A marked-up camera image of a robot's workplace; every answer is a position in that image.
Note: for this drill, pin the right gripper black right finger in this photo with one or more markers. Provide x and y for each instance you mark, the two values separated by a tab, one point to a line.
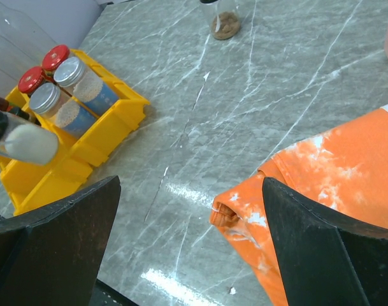
325	257

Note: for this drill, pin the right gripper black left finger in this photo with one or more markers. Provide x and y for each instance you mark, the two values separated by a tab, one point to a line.
52	255

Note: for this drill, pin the black-lid jar white powder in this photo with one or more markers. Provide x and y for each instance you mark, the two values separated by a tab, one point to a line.
25	141

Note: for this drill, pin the white-lid jar edge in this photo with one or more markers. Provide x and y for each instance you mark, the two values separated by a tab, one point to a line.
53	104

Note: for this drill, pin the red-lid sauce jar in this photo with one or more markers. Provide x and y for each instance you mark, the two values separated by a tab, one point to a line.
31	80
55	57

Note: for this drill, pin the blue-label clear jar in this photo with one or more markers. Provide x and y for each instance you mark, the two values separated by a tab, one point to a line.
85	85

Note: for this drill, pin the red-lid sauce jar back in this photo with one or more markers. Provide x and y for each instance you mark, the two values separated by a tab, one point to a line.
55	57

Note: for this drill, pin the tall oil bottle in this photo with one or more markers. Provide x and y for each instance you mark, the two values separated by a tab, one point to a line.
23	43

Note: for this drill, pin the yellow compartment bin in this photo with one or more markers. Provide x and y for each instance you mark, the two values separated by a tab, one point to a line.
31	186

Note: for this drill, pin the orange tie-dye cloth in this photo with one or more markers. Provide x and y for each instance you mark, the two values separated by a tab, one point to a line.
345	168

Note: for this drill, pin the black-lid jar brown powder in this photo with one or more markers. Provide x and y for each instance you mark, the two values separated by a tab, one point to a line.
222	17

